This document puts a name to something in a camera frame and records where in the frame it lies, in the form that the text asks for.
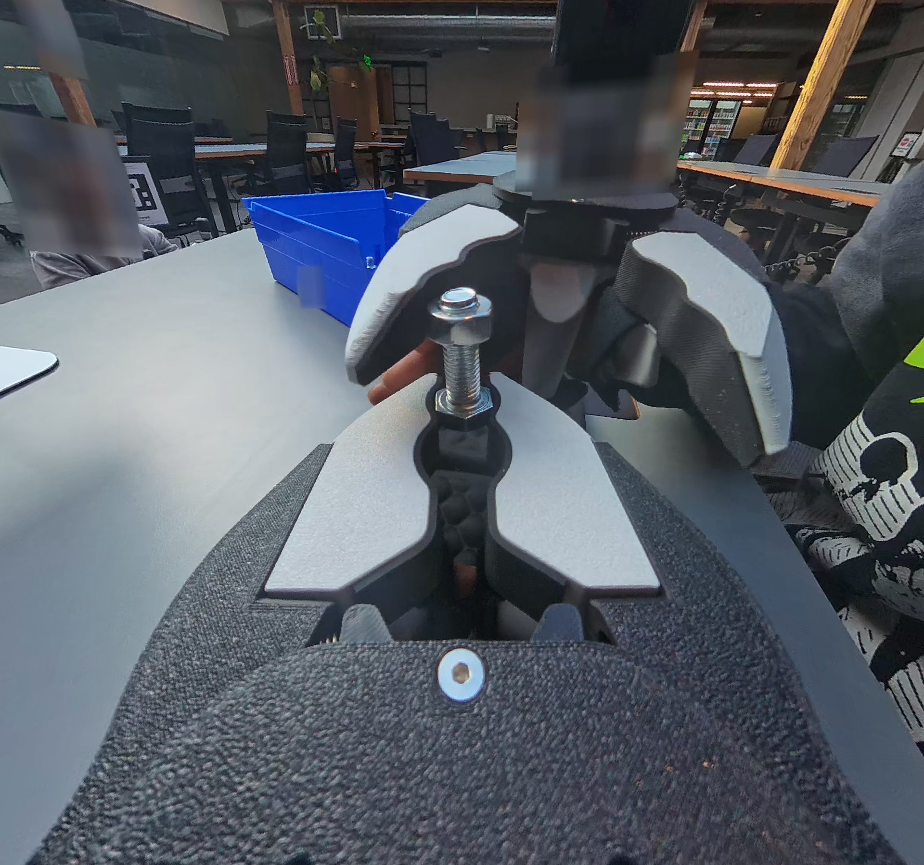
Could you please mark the black white patterned pants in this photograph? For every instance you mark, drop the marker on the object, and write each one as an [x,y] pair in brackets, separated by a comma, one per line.
[866,569]

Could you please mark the silver hex nut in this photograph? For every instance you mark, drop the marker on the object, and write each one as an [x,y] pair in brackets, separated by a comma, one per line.
[462,329]

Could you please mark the white black marker sign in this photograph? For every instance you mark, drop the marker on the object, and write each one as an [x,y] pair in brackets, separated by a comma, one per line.
[148,193]

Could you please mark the person's right forearm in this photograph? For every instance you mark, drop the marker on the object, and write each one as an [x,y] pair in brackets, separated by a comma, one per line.
[816,359]

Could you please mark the silver hex bolt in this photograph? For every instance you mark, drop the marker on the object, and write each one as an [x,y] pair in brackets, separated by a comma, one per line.
[462,374]

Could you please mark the black mesh chair seat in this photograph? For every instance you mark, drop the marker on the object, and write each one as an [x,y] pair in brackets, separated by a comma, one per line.
[787,462]

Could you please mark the grey ceiling duct pipe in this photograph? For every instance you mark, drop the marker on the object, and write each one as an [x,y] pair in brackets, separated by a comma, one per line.
[447,27]

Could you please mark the white document stand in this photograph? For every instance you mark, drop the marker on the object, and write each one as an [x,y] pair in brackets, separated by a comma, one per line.
[21,370]

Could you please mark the black office chair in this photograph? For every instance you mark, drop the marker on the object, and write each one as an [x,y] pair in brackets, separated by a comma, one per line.
[287,150]
[432,136]
[758,222]
[162,150]
[345,150]

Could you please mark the green hanging plant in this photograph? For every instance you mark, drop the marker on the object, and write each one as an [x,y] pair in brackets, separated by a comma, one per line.
[320,24]

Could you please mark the person's right hand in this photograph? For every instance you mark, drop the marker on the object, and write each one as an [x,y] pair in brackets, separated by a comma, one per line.
[401,378]

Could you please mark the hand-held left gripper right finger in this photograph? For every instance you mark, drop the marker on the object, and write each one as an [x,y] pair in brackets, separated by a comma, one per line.
[570,518]

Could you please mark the wooden pillar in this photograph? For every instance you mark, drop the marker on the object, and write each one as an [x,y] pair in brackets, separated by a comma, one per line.
[287,56]
[830,63]
[694,24]
[72,99]

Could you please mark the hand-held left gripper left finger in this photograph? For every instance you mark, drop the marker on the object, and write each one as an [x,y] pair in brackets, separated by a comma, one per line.
[346,518]

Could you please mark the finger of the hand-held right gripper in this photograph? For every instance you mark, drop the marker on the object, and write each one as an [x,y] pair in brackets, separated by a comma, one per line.
[433,244]
[722,302]

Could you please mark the small red white sign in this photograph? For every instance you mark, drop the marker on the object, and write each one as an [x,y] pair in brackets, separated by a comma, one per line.
[906,144]

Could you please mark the glass door drinks fridge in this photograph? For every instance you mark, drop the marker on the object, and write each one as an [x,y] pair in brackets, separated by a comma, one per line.
[714,125]

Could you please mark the blue plastic bin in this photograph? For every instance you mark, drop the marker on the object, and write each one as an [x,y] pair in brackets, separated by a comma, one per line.
[310,229]

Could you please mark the grey desk with wooden edge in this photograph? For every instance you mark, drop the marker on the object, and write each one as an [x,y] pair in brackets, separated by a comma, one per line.
[794,183]
[238,150]
[462,168]

